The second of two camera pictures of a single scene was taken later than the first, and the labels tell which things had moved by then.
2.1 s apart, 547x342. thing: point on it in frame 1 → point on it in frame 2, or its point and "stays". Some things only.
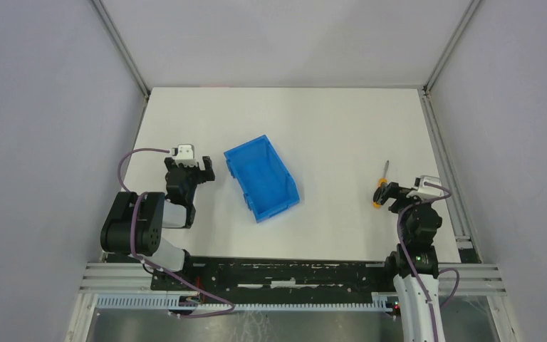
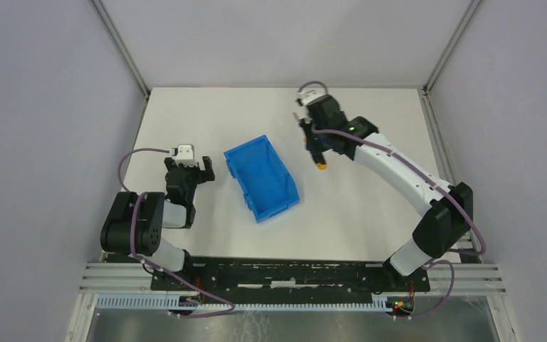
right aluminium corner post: [473, 6] stays
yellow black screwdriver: [378, 192] → [306, 130]
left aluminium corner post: [122, 48] stays
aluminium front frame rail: [452, 278] stays
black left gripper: [188, 172] stays
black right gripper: [393, 194] → [312, 137]
